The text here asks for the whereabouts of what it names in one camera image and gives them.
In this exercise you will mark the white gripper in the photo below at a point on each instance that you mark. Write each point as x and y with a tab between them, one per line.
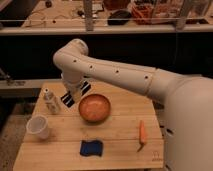
76	93

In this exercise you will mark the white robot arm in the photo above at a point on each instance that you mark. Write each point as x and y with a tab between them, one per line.
187	101

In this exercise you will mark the orange ceramic bowl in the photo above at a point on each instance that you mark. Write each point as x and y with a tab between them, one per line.
94	108

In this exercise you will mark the white ceramic cup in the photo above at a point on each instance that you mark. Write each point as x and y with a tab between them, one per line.
38	126

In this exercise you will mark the small white bottle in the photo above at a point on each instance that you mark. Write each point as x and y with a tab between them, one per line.
51	101

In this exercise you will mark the blue folded cloth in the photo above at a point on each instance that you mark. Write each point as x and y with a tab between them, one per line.
91	148

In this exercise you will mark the orange carrot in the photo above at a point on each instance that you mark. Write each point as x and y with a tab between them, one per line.
142	135

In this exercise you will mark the black bag on bench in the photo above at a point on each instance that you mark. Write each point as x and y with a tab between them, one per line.
119	17

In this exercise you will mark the orange crate on bench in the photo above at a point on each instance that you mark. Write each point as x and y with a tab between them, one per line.
142	14

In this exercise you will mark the grey metal post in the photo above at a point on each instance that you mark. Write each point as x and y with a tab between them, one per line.
87	4

